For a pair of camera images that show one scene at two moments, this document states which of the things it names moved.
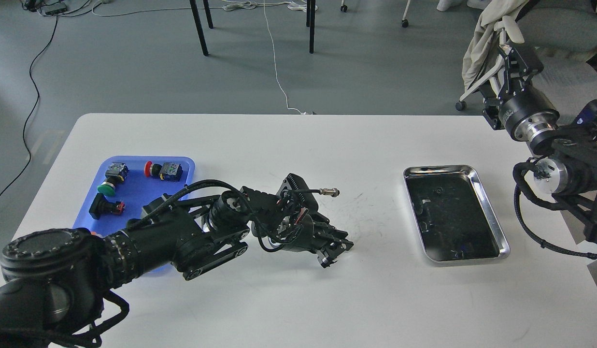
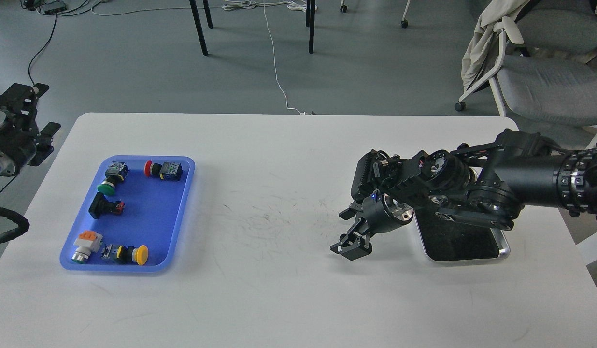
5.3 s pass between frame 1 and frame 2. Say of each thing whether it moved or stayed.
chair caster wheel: stayed
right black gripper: moved
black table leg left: stayed
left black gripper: moved
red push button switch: stayed
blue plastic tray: stayed
